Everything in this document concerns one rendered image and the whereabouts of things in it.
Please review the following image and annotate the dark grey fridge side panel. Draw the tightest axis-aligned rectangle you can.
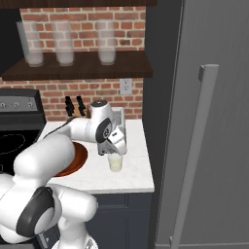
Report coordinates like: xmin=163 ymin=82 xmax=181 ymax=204
xmin=142 ymin=0 xmax=184 ymax=249

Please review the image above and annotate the brown round bowl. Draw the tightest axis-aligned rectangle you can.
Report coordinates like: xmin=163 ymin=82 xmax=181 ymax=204
xmin=53 ymin=140 xmax=89 ymax=178

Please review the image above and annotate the dark wooden top shelf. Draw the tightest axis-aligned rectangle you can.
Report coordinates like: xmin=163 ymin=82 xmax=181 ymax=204
xmin=0 ymin=0 xmax=159 ymax=10

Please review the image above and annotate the black stove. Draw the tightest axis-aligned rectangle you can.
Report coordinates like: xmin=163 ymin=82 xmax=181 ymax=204
xmin=0 ymin=89 xmax=48 ymax=177

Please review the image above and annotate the grey fridge door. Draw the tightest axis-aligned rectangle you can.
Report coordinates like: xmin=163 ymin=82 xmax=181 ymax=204
xmin=155 ymin=0 xmax=249 ymax=249

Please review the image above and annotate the black knife handle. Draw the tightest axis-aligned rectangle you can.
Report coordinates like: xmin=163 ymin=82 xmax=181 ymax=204
xmin=64 ymin=95 xmax=76 ymax=118
xmin=75 ymin=95 xmax=88 ymax=118

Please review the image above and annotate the wooden knife block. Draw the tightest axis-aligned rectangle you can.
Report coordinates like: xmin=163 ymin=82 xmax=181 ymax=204
xmin=66 ymin=107 xmax=92 ymax=121

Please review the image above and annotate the glass of lemonade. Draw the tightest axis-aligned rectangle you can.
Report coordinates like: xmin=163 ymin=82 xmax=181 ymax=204
xmin=107 ymin=153 xmax=125 ymax=173

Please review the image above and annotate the dark wooden wall shelf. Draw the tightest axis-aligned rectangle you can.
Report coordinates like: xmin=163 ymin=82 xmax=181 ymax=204
xmin=0 ymin=50 xmax=154 ymax=82

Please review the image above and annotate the grey fridge door handle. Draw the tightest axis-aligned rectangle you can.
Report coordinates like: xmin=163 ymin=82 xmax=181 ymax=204
xmin=169 ymin=63 xmax=220 ymax=249

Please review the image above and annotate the tall clear glass jar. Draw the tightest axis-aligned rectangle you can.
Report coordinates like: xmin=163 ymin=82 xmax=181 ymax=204
xmin=51 ymin=19 xmax=75 ymax=67
xmin=95 ymin=18 xmax=117 ymax=66
xmin=16 ymin=19 xmax=45 ymax=68

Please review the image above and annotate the dark range hood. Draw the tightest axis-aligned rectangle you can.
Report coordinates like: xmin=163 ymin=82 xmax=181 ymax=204
xmin=0 ymin=7 xmax=25 ymax=78

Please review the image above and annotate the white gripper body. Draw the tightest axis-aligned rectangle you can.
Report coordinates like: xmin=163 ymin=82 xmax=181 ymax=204
xmin=97 ymin=128 xmax=128 ymax=157

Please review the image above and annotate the dark blue cupboard door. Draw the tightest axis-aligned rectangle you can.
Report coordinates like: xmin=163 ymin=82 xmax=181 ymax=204
xmin=85 ymin=193 xmax=154 ymax=249

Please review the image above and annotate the white wall outlet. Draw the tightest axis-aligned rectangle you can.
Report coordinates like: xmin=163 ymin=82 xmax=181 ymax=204
xmin=119 ymin=78 xmax=133 ymax=95

